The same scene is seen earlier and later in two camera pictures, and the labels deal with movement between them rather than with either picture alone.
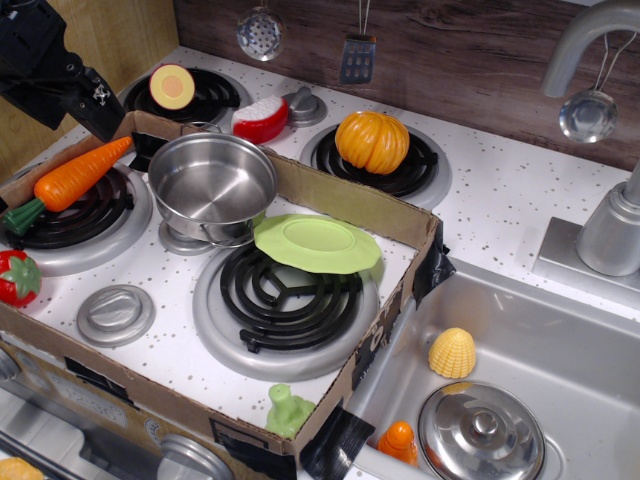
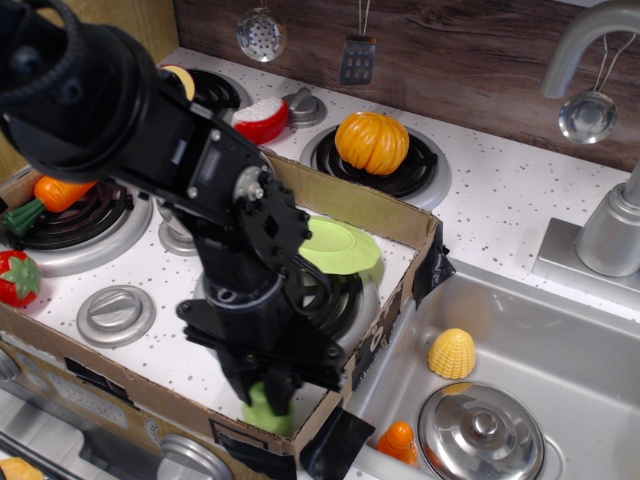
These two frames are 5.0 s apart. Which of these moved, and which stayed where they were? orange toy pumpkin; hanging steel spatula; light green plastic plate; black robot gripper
Moved: black robot gripper
Stayed: orange toy pumpkin; hanging steel spatula; light green plastic plate
